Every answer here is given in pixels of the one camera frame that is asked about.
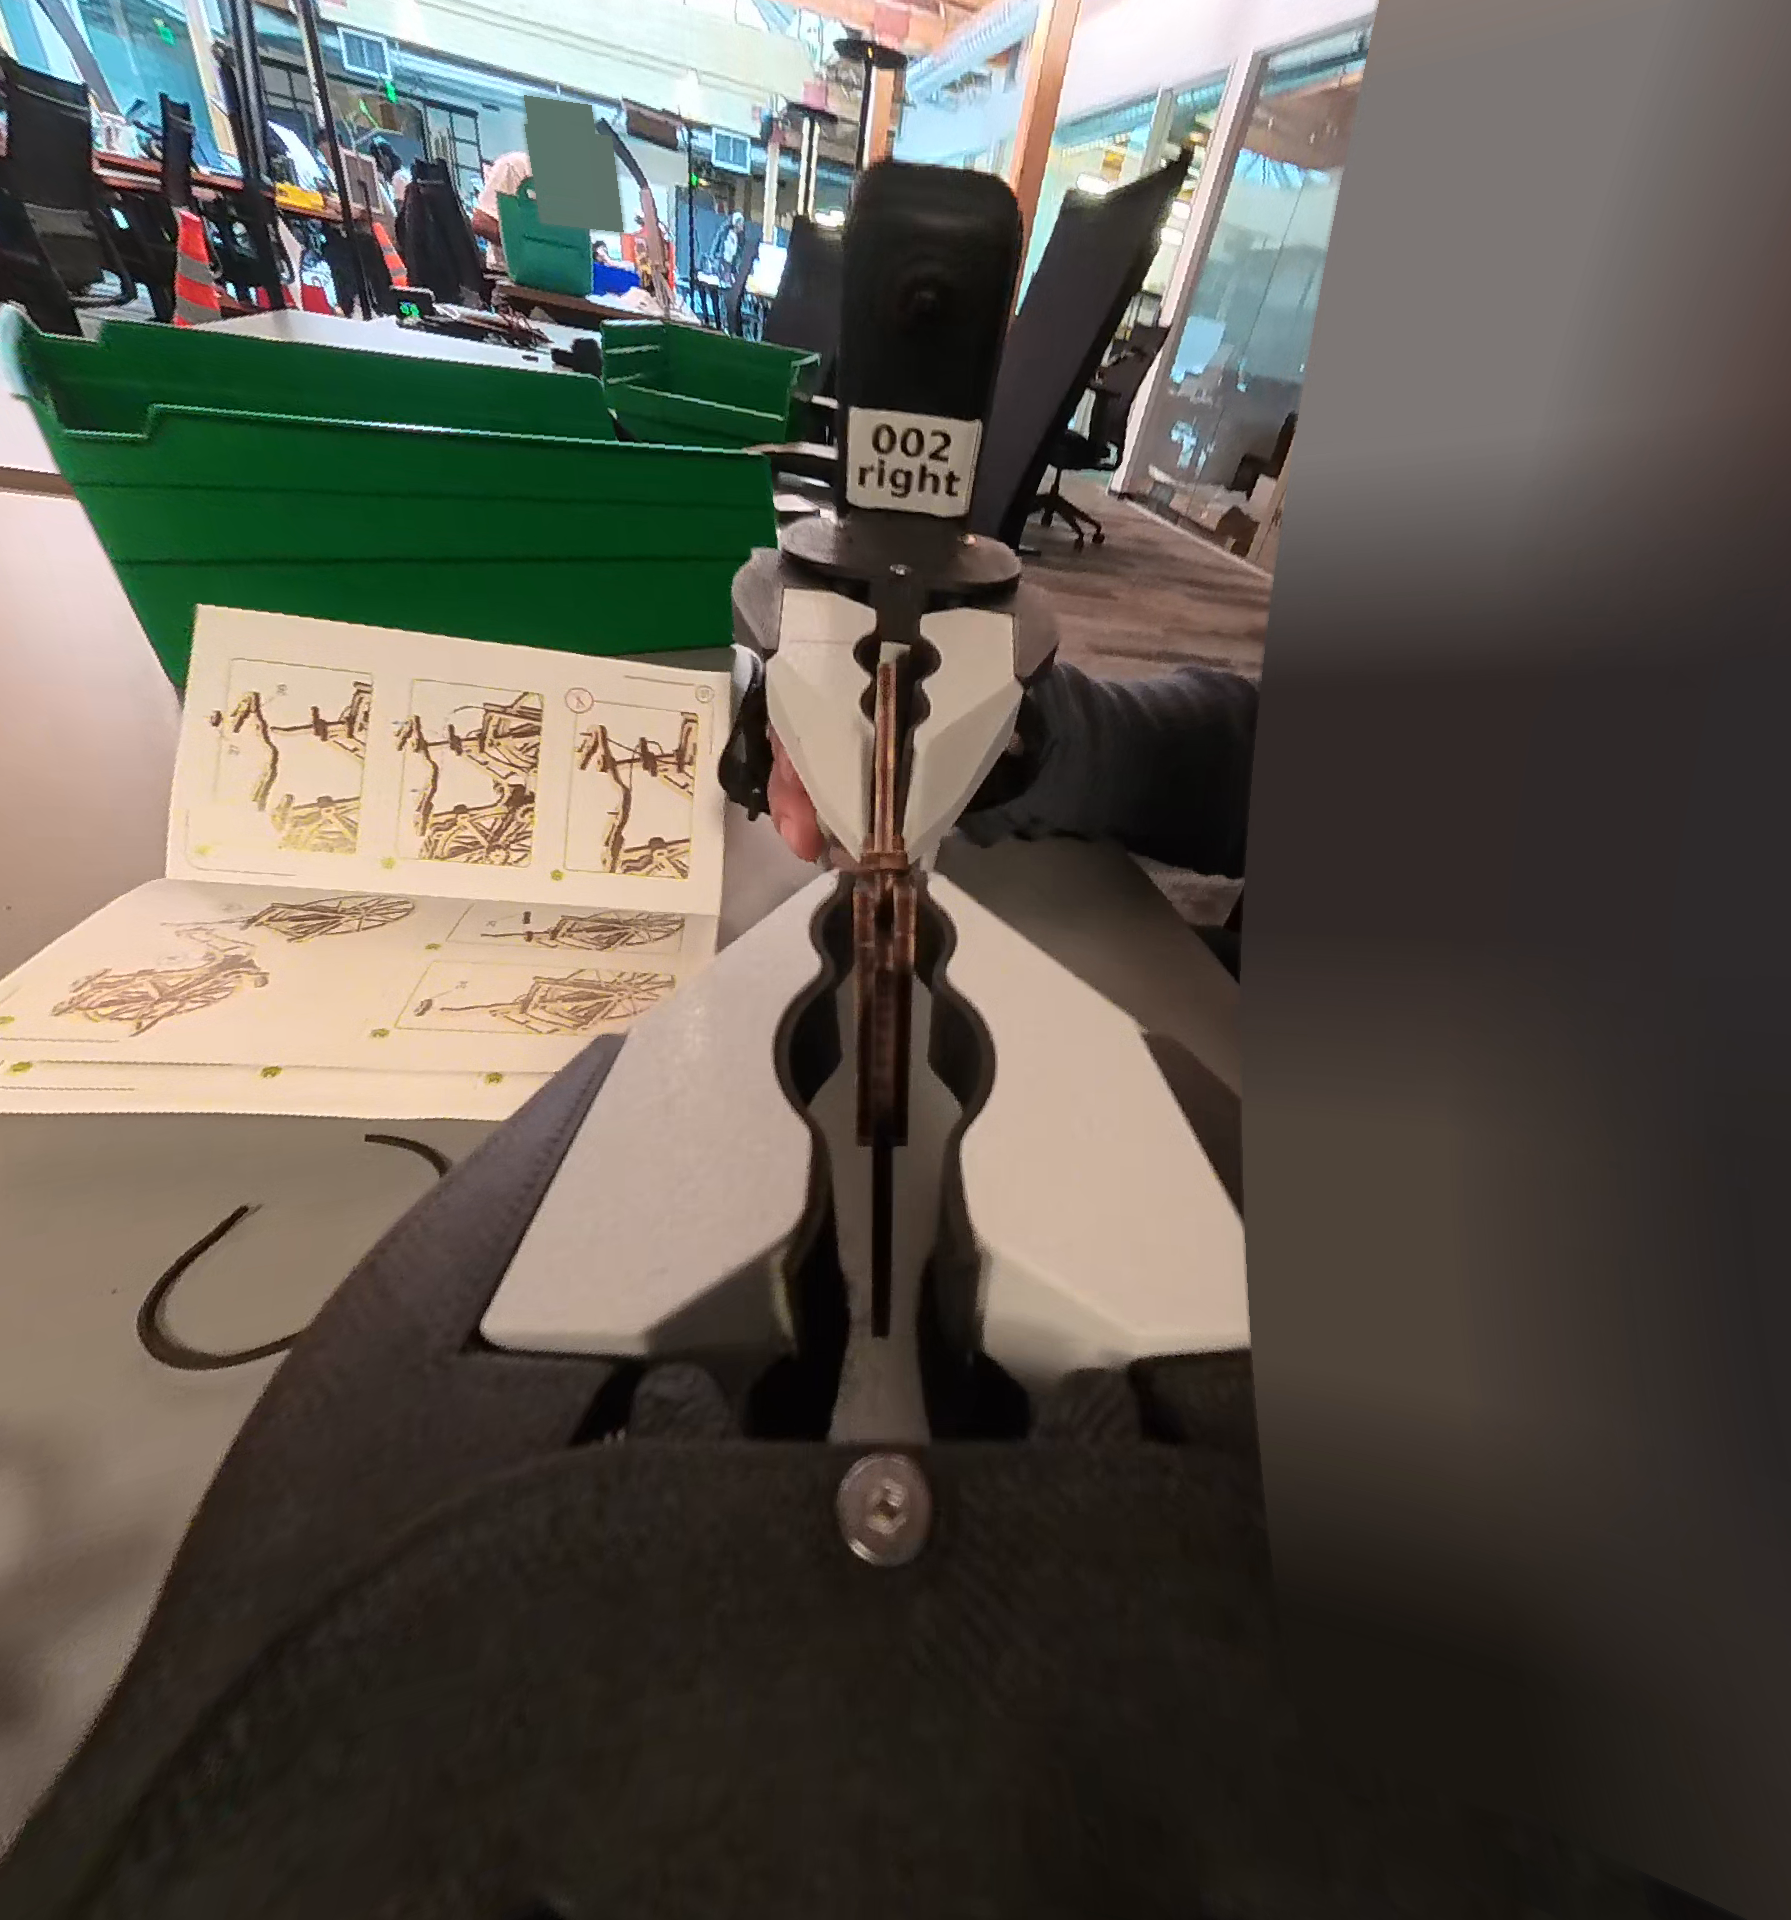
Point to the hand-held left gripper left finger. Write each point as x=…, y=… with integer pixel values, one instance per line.
x=655, y=1185

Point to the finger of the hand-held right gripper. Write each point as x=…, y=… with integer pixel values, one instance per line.
x=819, y=706
x=979, y=706

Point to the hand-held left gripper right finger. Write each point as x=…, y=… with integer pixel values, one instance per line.
x=1105, y=1185

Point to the thin wooden model strip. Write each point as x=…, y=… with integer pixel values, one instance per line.
x=885, y=766

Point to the layered brown wooden model part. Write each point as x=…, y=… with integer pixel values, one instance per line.
x=881, y=1036

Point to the white instruction booklet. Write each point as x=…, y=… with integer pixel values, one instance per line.
x=386, y=974

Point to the person's right hand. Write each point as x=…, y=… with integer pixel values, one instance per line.
x=798, y=818

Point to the black office chair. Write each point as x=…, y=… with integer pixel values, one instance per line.
x=1089, y=301
x=809, y=301
x=49, y=180

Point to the small green plastic bin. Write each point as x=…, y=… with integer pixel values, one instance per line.
x=701, y=399

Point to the green storage box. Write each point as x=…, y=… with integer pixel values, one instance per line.
x=541, y=264

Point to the large green plastic bin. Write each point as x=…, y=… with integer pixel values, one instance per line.
x=431, y=556
x=340, y=399

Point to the black rubber band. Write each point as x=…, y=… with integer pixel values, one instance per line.
x=147, y=1332

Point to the orange safety vest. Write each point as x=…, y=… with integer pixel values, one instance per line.
x=198, y=270
x=391, y=255

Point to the white desk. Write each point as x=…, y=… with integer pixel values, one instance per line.
x=386, y=333

